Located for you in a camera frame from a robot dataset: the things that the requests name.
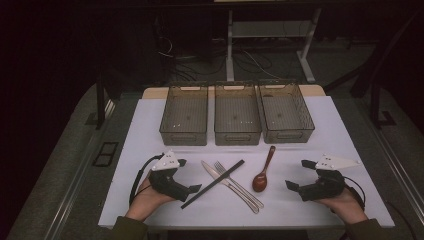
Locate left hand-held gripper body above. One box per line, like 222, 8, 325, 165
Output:
147, 150, 192, 203

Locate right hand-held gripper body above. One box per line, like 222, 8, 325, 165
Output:
297, 153, 362, 203

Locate steel table knife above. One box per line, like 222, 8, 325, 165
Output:
200, 160, 260, 215

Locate brown wooden spoon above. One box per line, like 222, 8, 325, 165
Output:
251, 145, 277, 193

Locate steel fork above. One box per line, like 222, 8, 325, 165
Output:
214, 161, 265, 210

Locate black chopsticks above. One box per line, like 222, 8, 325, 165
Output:
180, 159, 246, 210

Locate smoky clear plastic bin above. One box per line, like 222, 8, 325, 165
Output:
213, 81, 263, 147
159, 83, 209, 147
256, 79, 316, 145

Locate person's left hand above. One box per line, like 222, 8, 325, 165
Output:
125, 178, 177, 222

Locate person's right hand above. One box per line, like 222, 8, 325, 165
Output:
314, 188, 368, 225

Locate black metal stand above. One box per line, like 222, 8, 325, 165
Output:
84, 66, 116, 131
324, 9, 424, 129

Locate white metal stand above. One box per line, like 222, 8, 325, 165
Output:
225, 8, 323, 84

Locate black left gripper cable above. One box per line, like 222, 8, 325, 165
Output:
128, 153, 166, 206

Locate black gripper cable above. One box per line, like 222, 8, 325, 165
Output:
128, 153, 166, 206
343, 175, 367, 213

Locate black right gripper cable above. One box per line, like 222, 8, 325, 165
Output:
343, 175, 367, 213

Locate black rectangular floor frame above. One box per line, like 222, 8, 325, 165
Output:
92, 141, 120, 168

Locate metal floor rail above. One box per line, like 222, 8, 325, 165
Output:
359, 109, 424, 214
43, 99, 116, 240

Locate black floor cables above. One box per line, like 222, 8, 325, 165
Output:
153, 16, 284, 83

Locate white floor cable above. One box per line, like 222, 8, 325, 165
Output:
243, 49, 284, 81

